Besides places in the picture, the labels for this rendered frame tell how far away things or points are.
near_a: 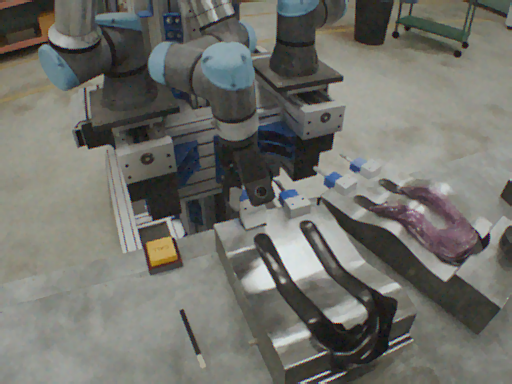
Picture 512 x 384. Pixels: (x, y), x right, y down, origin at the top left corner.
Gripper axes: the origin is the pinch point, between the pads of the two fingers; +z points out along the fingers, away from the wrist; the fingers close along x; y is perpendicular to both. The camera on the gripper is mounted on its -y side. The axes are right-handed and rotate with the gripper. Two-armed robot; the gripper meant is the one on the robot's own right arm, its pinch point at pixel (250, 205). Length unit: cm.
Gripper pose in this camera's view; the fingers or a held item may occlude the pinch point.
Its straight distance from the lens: 79.6
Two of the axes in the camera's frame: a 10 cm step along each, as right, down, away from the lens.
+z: 0.8, 6.2, 7.8
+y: -3.7, -7.1, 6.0
